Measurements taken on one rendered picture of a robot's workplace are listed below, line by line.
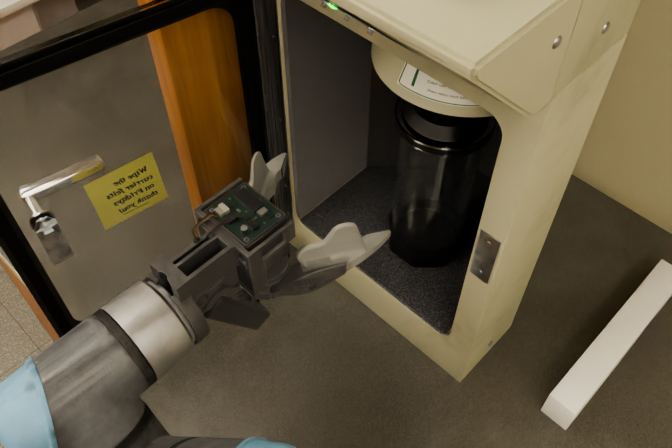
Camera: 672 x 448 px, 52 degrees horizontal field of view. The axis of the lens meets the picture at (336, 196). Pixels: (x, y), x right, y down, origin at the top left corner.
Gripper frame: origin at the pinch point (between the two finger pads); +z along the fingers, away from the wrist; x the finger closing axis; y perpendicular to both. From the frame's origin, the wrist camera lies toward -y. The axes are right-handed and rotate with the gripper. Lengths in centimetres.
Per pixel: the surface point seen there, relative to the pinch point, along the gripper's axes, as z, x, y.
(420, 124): 10.9, -1.5, 3.3
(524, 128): 5.5, -14.8, 15.7
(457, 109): 8.4, -7.0, 10.6
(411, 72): 7.6, -2.0, 12.5
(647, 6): 48.5, -7.5, 1.6
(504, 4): -0.3, -13.9, 29.3
